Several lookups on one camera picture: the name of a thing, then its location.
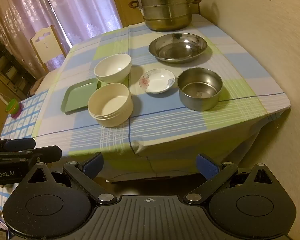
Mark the checked pastel tablecloth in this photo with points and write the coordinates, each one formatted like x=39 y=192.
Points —
x=165 y=130

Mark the large shallow steel plate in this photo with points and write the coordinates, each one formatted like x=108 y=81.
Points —
x=165 y=55

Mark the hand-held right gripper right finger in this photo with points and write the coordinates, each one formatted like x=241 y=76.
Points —
x=207 y=166

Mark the black metal rack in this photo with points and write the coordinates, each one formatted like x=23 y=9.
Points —
x=5 y=67

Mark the stacked steel steamer pot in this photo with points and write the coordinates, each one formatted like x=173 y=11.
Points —
x=165 y=10

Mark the green and pink toy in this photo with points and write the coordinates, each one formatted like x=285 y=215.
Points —
x=12 y=106

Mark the white ceramic bowl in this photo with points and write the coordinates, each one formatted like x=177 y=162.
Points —
x=112 y=67

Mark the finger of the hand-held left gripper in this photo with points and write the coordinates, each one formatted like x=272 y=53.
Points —
x=20 y=143
x=45 y=153

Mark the wooden chair back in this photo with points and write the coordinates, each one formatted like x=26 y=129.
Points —
x=45 y=47

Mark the straight-sided steel bowl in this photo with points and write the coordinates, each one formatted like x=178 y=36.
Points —
x=200 y=100

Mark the cream ribbed round bowl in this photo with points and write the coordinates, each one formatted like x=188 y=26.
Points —
x=110 y=105

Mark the blue patterned white cloth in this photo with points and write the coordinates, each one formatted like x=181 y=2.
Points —
x=25 y=115

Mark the small floral white dish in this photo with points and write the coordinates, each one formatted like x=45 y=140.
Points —
x=157 y=82

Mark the sheer purple curtain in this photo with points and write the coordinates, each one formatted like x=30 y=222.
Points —
x=65 y=5

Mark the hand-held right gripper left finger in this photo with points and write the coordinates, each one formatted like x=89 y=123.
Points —
x=93 y=166

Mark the green square plate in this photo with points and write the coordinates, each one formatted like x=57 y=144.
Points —
x=75 y=97

